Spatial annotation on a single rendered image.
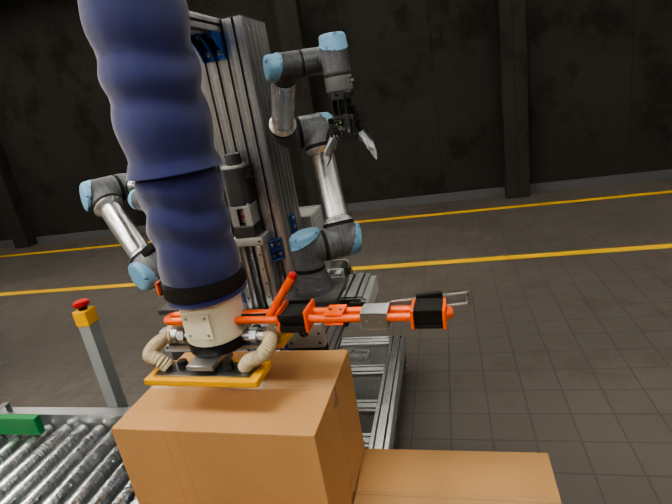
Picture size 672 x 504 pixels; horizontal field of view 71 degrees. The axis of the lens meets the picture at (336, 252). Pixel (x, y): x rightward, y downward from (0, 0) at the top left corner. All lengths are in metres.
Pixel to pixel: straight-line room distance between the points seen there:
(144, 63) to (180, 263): 0.46
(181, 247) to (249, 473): 0.62
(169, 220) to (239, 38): 0.85
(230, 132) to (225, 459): 1.13
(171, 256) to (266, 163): 0.72
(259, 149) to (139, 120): 0.76
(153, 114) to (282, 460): 0.89
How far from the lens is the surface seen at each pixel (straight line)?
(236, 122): 1.86
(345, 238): 1.71
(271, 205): 1.87
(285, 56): 1.44
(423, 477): 1.67
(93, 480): 2.10
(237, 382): 1.28
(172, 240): 1.23
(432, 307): 1.17
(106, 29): 1.21
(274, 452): 1.32
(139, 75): 1.17
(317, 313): 1.27
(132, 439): 1.52
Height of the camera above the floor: 1.72
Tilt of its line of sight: 18 degrees down
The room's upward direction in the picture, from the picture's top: 9 degrees counter-clockwise
